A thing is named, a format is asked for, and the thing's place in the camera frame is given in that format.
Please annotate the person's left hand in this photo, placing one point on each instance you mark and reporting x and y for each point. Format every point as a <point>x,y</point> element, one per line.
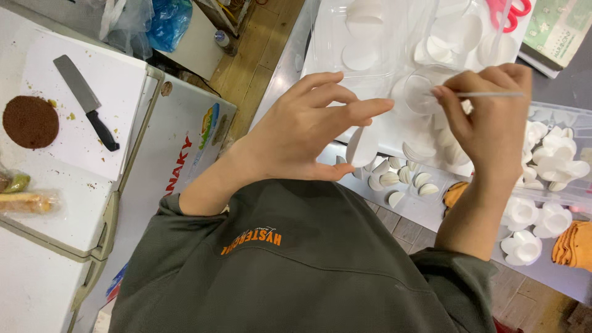
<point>286,138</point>

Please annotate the person's right hand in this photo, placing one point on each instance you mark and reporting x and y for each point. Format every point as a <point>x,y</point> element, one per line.
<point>495,134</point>

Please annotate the thin white stick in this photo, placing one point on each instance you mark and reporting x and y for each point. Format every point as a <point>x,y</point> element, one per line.
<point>490,94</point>

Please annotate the thin white petal wafer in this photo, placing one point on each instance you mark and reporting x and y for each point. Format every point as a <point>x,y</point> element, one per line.
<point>363,148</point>

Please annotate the heap of white flowers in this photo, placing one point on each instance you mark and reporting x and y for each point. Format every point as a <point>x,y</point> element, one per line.
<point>557,157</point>

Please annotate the clear plastic storage box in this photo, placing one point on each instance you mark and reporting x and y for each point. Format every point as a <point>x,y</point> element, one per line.
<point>562,120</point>

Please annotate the orange disc piece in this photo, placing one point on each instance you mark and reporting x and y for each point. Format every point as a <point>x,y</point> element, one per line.
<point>454,194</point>

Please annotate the white sugar flower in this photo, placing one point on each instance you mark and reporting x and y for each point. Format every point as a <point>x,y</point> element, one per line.
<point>522,249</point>
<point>520,212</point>
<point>553,221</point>

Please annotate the clear plastic cup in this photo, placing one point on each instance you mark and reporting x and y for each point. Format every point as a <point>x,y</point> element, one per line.
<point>418,95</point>

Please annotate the clear plastic spoon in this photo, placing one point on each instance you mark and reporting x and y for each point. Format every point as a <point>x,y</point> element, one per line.
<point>500,32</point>

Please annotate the clear plastic mould tray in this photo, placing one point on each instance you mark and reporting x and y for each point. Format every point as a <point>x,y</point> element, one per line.
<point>402,185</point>

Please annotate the pile of white round discs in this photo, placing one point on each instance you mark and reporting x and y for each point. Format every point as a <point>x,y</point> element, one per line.
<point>455,34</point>

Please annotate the row of white curved petals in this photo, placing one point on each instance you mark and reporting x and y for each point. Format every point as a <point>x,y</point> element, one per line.
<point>393,178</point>

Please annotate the small white capped bottle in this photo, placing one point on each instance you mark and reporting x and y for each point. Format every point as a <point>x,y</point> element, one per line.
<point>222,39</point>

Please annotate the green patterned box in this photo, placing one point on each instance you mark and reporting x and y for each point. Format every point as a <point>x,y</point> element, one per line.
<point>557,32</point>

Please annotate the large clear plastic tray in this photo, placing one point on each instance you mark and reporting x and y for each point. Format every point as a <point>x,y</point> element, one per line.
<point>370,51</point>

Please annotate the beige cabinet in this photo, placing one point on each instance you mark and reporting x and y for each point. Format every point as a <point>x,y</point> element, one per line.
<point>194,51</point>

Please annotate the person's dark green sweatshirt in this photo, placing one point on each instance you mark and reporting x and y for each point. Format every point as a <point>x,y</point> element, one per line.
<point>286,268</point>

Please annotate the stack of orange discs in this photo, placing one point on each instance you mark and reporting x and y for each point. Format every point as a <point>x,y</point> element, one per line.
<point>576,245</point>

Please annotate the white chest freezer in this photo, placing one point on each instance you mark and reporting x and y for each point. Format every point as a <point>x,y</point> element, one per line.
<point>152,185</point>

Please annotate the blue plastic bag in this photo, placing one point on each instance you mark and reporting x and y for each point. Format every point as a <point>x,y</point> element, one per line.
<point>169,23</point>

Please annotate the white cutting board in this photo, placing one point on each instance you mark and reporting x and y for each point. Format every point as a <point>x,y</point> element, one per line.
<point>92,138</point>

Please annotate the clear plastic bag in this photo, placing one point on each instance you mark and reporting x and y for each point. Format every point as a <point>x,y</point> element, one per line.
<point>127,23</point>

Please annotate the brown round cake layer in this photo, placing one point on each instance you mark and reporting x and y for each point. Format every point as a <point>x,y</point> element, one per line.
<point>30,122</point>

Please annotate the wrapped yellow cake piece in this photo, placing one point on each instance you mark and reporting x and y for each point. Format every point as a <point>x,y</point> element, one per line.
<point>25,202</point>

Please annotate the wrapped green cake piece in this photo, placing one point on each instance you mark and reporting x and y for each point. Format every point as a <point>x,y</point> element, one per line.
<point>16,182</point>

